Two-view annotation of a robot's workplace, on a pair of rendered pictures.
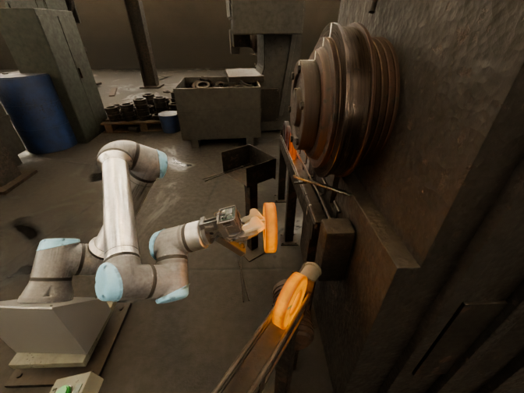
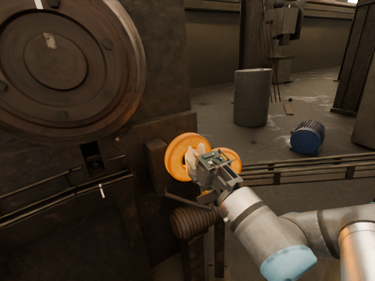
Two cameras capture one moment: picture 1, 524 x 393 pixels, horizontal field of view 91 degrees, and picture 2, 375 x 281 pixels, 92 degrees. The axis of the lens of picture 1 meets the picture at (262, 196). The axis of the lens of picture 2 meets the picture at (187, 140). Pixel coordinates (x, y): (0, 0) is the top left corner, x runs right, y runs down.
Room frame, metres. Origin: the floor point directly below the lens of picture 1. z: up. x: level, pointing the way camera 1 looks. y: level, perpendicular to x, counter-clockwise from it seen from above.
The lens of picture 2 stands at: (0.82, 0.43, 1.10)
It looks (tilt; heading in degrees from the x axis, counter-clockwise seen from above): 24 degrees down; 245
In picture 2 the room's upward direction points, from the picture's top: 4 degrees counter-clockwise
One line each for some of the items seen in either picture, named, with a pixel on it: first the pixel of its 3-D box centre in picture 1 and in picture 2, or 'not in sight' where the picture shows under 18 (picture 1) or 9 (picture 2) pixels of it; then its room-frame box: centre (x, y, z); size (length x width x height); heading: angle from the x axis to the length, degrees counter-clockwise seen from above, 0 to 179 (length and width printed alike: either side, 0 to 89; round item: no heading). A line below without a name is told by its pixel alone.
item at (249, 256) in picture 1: (249, 205); not in sight; (1.37, 0.08, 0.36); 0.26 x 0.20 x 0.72; 37
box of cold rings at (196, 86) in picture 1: (221, 108); not in sight; (3.60, 0.56, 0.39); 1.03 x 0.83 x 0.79; 96
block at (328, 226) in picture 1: (334, 250); (158, 166); (0.65, -0.25, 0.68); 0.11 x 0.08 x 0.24; 92
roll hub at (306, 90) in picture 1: (301, 107); (58, 63); (0.88, -0.13, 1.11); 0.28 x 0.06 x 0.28; 2
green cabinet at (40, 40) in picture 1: (63, 79); not in sight; (3.67, 2.62, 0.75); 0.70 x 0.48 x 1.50; 2
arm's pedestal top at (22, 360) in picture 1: (69, 330); not in sight; (0.68, 0.95, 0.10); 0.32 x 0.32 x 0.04; 2
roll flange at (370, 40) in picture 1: (355, 107); not in sight; (0.88, -0.31, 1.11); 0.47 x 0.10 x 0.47; 2
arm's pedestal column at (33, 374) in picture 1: (73, 336); not in sight; (0.68, 0.95, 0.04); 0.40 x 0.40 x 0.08; 2
